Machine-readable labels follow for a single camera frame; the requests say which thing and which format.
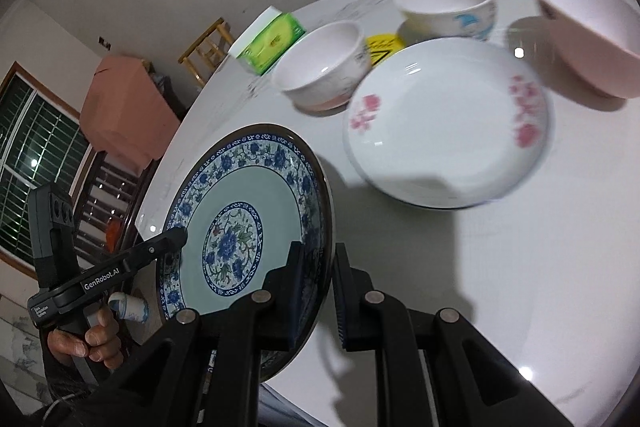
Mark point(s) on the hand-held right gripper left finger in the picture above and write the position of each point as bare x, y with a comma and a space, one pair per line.
297, 289

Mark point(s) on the wall switch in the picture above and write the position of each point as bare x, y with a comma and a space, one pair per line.
103, 42

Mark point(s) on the green tissue box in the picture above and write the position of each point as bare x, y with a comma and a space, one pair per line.
272, 39

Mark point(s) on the person's left hand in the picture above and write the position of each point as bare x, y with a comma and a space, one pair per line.
102, 342

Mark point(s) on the light bamboo chair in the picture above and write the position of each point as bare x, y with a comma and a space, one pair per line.
200, 43

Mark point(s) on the orange object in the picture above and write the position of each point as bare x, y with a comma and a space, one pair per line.
113, 237

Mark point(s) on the barred window with wooden frame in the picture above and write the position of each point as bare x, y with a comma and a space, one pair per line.
40, 132

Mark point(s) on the large pink bowl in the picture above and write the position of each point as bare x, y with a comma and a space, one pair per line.
590, 37

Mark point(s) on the white plate with pink flowers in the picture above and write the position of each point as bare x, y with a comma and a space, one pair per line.
440, 122

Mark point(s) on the yellow sticker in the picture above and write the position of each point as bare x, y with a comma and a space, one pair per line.
382, 47

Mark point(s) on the dark brown wooden chair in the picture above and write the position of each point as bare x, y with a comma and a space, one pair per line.
100, 207

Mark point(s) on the blue floral plate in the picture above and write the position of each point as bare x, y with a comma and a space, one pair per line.
240, 187

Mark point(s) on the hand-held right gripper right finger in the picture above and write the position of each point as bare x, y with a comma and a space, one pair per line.
341, 292

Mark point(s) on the small white patterned cup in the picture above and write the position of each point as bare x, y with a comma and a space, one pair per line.
130, 307

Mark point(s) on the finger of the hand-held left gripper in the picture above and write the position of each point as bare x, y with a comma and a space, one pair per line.
157, 247

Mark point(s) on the person's left forearm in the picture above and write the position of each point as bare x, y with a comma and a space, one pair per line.
65, 392

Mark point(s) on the small white bowl pink base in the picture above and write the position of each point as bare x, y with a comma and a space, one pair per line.
320, 52

